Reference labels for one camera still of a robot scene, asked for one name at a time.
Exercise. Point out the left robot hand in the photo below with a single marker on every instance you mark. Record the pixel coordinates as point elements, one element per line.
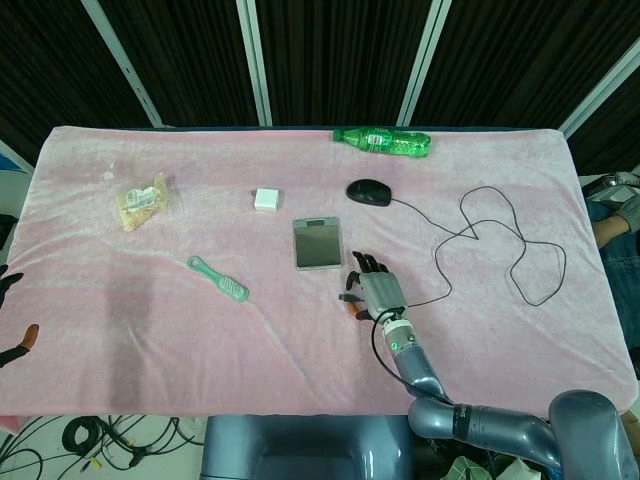
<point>12,320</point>

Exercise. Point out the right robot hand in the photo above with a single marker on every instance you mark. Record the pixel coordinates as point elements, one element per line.
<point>381,295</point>

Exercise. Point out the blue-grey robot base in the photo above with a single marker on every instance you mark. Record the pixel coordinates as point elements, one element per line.
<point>307,447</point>

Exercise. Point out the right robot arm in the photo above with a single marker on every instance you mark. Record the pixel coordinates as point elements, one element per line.
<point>480,420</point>

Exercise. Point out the pink fleece cloth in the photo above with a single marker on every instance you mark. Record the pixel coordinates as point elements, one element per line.
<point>310,280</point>

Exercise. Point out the silver digital scale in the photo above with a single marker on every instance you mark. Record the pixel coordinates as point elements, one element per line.
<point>317,243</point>

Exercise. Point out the small white box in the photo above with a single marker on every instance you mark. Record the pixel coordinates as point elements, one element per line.
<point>266,199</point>

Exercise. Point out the green plastic bottle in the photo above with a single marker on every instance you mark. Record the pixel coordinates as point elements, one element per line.
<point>385,140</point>

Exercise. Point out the green hairbrush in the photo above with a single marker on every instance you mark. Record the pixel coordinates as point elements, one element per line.
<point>220,280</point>

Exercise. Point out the snack bag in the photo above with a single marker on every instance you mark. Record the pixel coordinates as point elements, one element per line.
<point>141,201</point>

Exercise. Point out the person in jeans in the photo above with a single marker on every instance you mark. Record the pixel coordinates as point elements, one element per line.
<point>617,240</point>

